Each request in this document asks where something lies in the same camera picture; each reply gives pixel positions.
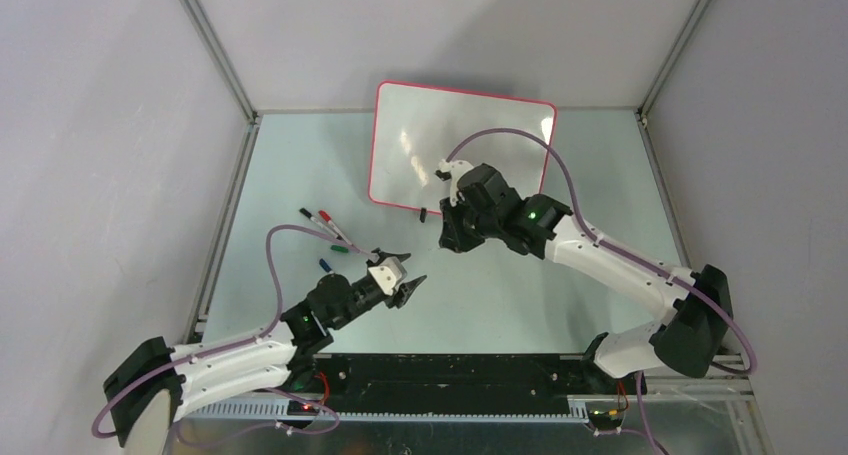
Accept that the aluminium frame front rail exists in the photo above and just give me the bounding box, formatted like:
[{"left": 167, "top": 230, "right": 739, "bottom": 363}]
[{"left": 152, "top": 352, "right": 757, "bottom": 427}]

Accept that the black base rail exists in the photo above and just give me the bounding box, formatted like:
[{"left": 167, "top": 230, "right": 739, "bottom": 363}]
[{"left": 280, "top": 354, "right": 645, "bottom": 417}]

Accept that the pink framed whiteboard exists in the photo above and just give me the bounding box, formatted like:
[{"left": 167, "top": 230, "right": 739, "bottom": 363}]
[{"left": 367, "top": 81, "right": 557, "bottom": 214}]

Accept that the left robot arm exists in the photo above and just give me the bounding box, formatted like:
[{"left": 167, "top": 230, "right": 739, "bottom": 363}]
[{"left": 103, "top": 249, "right": 426, "bottom": 454}]

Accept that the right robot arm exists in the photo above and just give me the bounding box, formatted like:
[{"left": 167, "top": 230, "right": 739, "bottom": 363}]
[{"left": 436, "top": 160, "right": 732, "bottom": 393}]

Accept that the black whiteboard marker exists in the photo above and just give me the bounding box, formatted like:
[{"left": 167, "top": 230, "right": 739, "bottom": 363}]
[{"left": 299, "top": 208, "right": 338, "bottom": 239}]

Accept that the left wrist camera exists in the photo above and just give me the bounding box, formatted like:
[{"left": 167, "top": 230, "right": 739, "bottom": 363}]
[{"left": 367, "top": 256, "right": 407, "bottom": 296}]

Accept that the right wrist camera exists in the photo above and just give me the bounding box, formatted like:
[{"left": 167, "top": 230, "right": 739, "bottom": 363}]
[{"left": 436, "top": 160, "right": 475, "bottom": 207}]

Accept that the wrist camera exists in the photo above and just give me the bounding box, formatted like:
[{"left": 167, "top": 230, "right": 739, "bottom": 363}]
[
  {"left": 367, "top": 256, "right": 407, "bottom": 296},
  {"left": 436, "top": 160, "right": 475, "bottom": 207}
]

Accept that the red whiteboard marker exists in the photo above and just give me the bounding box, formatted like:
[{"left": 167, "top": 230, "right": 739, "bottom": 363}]
[{"left": 318, "top": 210, "right": 354, "bottom": 246}]

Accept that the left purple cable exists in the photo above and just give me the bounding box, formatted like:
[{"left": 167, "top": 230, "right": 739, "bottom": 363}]
[{"left": 91, "top": 224, "right": 372, "bottom": 440}]

